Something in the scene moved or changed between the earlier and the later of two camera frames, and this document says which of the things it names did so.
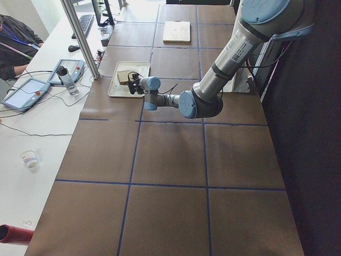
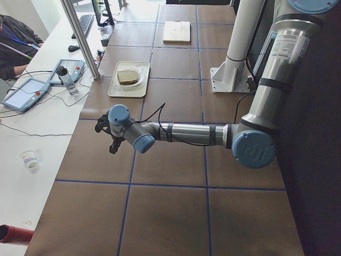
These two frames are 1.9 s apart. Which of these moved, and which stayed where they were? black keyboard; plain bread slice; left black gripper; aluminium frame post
Moved: left black gripper
Stayed: aluminium frame post; black keyboard; plain bread slice
